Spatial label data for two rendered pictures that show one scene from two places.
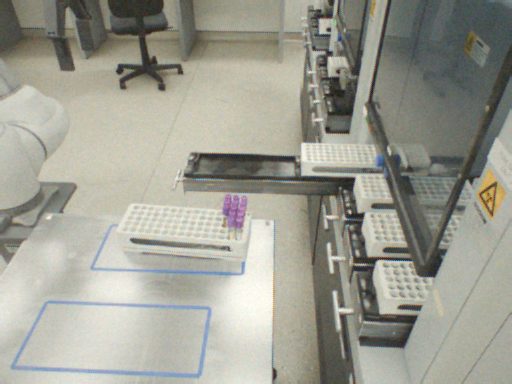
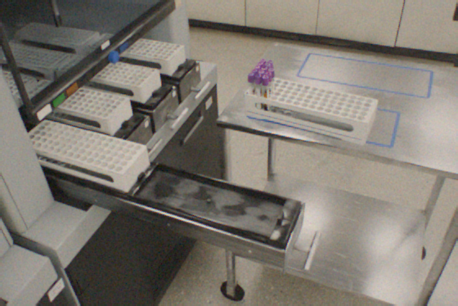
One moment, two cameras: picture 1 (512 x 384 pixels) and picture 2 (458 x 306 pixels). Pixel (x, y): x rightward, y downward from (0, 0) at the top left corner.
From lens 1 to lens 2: 1.60 m
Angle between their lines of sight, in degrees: 98
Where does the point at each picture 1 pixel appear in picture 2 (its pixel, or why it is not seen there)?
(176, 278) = not seen: hidden behind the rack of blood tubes
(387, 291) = (179, 47)
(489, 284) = not seen: outside the picture
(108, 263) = (383, 114)
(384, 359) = not seen: hidden behind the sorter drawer
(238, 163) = (215, 211)
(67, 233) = (440, 147)
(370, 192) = (116, 101)
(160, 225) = (334, 102)
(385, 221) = (132, 79)
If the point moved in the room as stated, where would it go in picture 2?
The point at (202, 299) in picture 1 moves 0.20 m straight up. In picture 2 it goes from (301, 80) to (307, 11)
